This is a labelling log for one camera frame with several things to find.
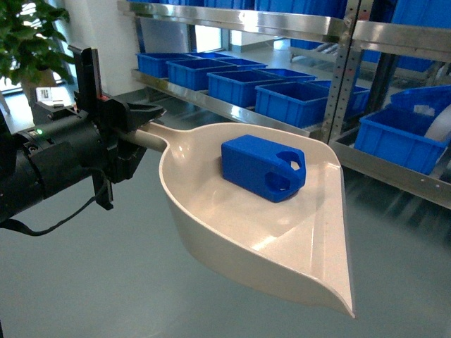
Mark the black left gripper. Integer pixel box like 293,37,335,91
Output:
88,96,166,183

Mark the blue plastic block part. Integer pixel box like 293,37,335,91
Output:
221,134,307,203

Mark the beige plastic dustpan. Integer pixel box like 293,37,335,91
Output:
122,123,354,315

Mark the steel roller shelf rack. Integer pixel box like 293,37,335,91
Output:
117,1,450,208

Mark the potted green plant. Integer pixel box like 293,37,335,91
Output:
1,1,74,101

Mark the blue bin centre front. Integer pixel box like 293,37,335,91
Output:
255,82,339,128

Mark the blue bin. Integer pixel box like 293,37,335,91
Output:
255,82,339,128
354,106,450,175

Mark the blue bin left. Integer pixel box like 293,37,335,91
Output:
354,106,450,175

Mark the black cable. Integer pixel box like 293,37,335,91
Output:
0,168,113,237

